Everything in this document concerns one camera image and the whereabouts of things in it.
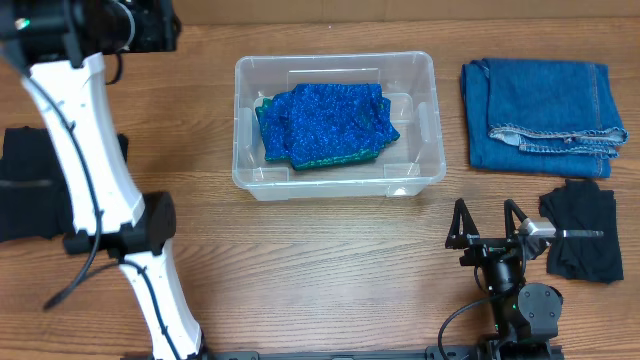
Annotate black folded garment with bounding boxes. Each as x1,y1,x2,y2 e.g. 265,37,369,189
1,127,73,241
539,179,624,284

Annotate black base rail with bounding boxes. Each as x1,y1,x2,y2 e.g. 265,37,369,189
120,345,565,360

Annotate black garment with stripe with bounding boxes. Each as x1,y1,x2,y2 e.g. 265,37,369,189
117,133,129,161

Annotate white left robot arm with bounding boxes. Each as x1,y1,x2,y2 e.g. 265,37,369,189
1,0,207,359

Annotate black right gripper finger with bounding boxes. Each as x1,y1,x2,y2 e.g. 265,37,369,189
445,198,479,249
504,199,527,238

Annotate black folded garment left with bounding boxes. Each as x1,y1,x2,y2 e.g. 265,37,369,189
1,127,73,241

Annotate sparkly blue green fabric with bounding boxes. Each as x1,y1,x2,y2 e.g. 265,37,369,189
255,83,400,171

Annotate folded blue denim jeans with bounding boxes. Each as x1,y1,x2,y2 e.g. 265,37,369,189
460,58,629,178

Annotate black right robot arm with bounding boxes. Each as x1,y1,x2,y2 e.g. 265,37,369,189
445,199,563,359

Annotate black folded garment right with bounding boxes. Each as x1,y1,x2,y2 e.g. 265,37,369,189
539,179,624,284

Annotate clear plastic storage bin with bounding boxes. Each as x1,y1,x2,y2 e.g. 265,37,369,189
232,51,446,201

